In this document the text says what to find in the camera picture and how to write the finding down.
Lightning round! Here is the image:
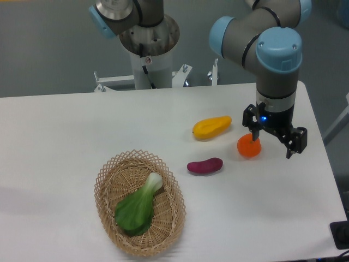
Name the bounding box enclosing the green bok choy vegetable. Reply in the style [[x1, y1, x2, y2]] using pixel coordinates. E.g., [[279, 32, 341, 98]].
[[115, 172, 163, 236]]

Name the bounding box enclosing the white pedestal base frame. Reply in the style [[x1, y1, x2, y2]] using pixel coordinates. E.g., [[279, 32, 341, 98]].
[[93, 57, 221, 92]]

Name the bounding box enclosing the black device at table edge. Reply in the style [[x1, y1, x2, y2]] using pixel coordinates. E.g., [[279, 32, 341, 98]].
[[329, 221, 348, 250]]

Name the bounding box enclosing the purple sweet potato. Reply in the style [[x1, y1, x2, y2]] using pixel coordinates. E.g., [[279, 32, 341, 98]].
[[186, 157, 224, 175]]

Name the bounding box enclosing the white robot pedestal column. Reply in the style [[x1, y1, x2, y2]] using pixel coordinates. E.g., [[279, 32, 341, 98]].
[[119, 15, 180, 85]]

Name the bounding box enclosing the white furniture leg right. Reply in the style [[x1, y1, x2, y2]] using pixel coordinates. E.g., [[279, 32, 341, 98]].
[[322, 93, 349, 146]]

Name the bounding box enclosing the black cable on pedestal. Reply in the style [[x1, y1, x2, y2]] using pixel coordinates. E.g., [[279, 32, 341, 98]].
[[139, 43, 157, 90]]

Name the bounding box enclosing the yellow papaya half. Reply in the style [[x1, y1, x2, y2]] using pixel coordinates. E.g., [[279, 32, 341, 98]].
[[192, 116, 232, 140]]

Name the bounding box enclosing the woven wicker basket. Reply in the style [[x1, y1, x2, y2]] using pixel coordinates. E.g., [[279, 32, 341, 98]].
[[94, 150, 186, 257]]

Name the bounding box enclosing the orange tangerine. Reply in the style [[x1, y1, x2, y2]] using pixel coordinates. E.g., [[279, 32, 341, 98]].
[[237, 134, 262, 158]]

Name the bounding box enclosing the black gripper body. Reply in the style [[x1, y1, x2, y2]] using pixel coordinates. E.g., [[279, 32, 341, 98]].
[[252, 103, 294, 136]]

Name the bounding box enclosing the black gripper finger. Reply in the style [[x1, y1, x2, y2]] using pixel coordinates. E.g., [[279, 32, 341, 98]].
[[275, 126, 308, 159], [242, 103, 266, 141]]

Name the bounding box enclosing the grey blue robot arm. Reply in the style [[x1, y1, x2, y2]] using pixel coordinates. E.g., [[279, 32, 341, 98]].
[[89, 1, 312, 157]]

